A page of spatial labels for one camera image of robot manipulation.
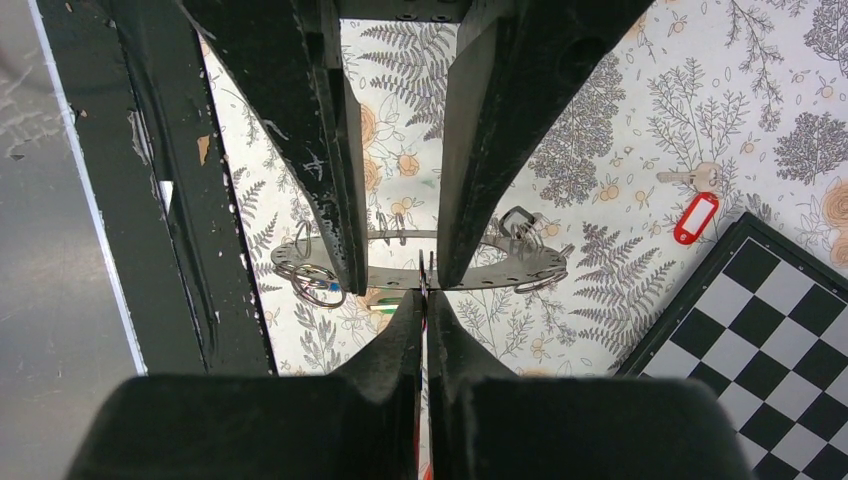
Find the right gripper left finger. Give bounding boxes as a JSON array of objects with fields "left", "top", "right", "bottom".
[{"left": 67, "top": 290, "right": 424, "bottom": 479}]

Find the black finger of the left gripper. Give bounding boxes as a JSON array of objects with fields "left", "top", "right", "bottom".
[
  {"left": 180, "top": 1, "right": 368, "bottom": 295},
  {"left": 436, "top": 0, "right": 651, "bottom": 287}
]

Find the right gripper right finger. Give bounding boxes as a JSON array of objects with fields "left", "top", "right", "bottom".
[{"left": 426, "top": 291, "right": 752, "bottom": 479}]

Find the metal key holder plate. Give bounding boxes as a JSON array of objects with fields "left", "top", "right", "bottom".
[{"left": 270, "top": 206, "right": 576, "bottom": 311}]

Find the green key tag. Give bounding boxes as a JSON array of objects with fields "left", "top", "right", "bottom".
[{"left": 366, "top": 296, "right": 402, "bottom": 315}]

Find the floral patterned table mat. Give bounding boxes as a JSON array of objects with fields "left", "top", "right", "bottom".
[{"left": 200, "top": 1, "right": 847, "bottom": 376}]

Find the key with red tag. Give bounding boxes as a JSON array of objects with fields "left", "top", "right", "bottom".
[{"left": 656, "top": 162, "right": 721, "bottom": 246}]

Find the black white checkerboard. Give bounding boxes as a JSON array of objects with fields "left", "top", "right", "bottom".
[{"left": 620, "top": 213, "right": 847, "bottom": 479}]

